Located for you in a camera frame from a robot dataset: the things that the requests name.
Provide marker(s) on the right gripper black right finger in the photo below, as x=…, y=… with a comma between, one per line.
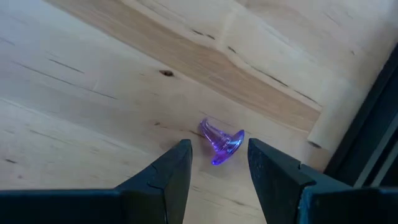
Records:
x=311, y=205

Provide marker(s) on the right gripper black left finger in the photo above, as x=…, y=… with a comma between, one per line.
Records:
x=124, y=207

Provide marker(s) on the purple translucent witch hat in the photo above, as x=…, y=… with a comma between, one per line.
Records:
x=224, y=144

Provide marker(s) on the black aluminium table frame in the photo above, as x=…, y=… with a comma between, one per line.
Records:
x=367, y=140

